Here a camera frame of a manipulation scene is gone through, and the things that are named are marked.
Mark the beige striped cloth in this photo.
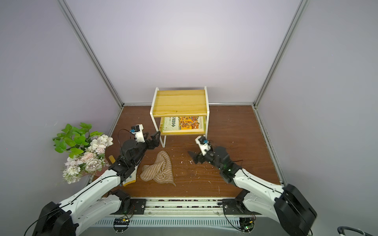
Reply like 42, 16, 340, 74
140, 150, 176, 186

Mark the white metal yellow wood bookshelf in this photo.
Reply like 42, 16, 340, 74
150, 87, 210, 137

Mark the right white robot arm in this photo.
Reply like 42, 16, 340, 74
188, 147, 318, 236

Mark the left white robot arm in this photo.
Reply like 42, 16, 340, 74
31, 125, 160, 236

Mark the illustrated picture book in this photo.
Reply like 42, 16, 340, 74
161, 116, 205, 133

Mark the white work glove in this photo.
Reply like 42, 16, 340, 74
122, 170, 137, 186

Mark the artificial flower bouquet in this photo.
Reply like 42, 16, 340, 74
53, 123, 113, 184

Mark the right small circuit board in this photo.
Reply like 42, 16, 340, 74
239, 218, 256, 233

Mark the small circuit board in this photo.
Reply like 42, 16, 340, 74
113, 218, 131, 234
239, 218, 256, 233

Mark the left small circuit board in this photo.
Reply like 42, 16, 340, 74
113, 218, 131, 234

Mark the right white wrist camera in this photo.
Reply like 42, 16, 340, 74
195, 136, 211, 156

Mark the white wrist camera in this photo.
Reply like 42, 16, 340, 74
195, 136, 211, 156
130, 124, 145, 143

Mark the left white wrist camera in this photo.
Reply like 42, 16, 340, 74
130, 124, 145, 143

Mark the yellow handled tool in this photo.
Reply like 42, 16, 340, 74
108, 155, 116, 164

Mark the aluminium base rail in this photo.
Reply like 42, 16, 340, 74
94, 197, 279, 231

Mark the black cable bottom right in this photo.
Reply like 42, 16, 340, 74
337, 226, 376, 236

